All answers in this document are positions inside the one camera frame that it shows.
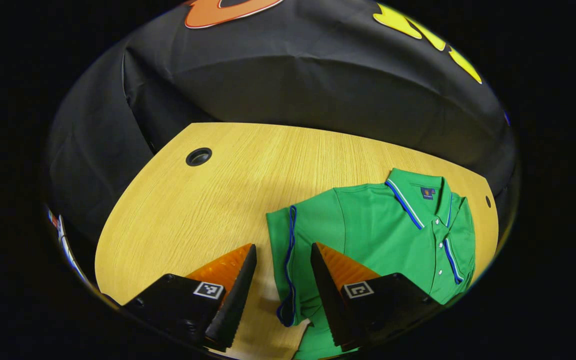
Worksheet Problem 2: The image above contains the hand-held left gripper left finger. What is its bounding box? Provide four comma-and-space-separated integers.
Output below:
122, 243, 258, 353

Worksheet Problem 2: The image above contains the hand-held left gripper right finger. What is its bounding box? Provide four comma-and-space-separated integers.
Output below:
310, 242, 445, 352

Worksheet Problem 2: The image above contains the green polo T-shirt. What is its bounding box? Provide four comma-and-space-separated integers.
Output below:
266, 167, 478, 360

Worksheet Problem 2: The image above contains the black backdrop cloth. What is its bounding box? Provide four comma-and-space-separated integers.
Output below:
43, 0, 519, 251

